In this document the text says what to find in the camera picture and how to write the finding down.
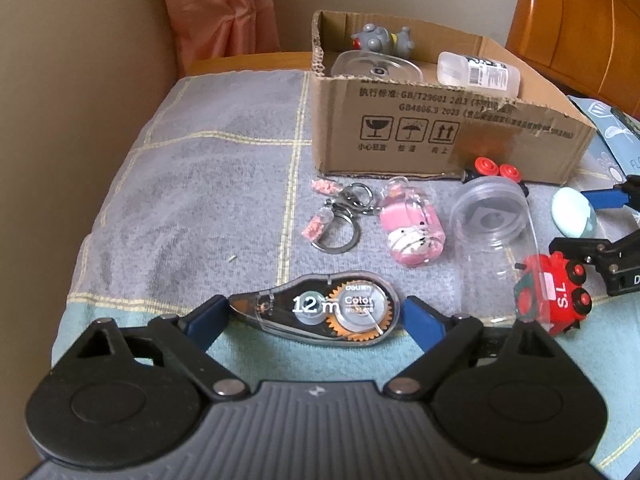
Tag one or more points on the wooden headboard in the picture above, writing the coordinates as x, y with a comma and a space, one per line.
575, 20

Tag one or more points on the mint green egg-shaped case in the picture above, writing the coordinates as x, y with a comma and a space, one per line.
570, 210

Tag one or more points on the clear plastic jar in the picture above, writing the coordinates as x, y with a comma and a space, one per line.
492, 210

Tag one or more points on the red toy train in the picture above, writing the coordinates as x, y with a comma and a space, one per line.
555, 295

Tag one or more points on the checked towel with text patch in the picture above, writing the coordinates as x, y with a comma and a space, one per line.
200, 185

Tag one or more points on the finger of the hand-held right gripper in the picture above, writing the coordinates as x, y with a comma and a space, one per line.
575, 250
607, 198

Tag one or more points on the pink curtain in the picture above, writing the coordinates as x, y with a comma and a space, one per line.
220, 10

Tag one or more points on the blue floral pillow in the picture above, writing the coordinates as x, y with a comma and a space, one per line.
625, 135

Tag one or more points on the wooden bedside table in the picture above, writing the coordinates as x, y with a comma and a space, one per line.
250, 60

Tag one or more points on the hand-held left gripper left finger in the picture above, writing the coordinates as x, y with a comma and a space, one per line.
207, 317

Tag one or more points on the grey elephant toy figure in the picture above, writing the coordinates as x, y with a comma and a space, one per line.
380, 37

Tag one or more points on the cardboard box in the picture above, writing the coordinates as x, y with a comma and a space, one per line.
400, 120

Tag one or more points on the white plastic bottle green label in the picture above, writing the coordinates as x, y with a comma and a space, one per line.
465, 72

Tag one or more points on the clear dome container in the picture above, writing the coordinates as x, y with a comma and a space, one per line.
360, 65

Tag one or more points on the black toy car red wheels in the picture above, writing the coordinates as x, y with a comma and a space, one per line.
485, 165

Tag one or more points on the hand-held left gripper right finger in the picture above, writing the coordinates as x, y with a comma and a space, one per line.
425, 322

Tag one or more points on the metal keyring with tiny bottles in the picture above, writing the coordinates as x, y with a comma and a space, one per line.
316, 225

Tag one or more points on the black clear correction tape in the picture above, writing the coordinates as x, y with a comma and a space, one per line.
320, 310

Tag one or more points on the pink cat bottle charm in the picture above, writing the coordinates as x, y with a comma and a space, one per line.
410, 230

